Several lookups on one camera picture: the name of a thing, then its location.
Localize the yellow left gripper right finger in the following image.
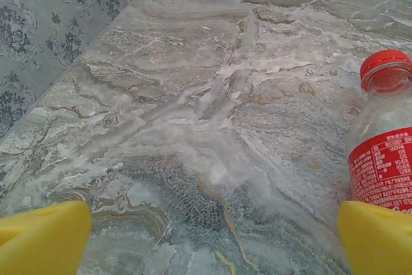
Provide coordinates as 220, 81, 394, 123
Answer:
336, 200, 412, 275

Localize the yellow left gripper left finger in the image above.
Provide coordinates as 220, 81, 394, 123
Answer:
0, 200, 93, 275

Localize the Coca-Cola bottle red label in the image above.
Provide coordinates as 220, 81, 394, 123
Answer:
346, 48, 412, 216

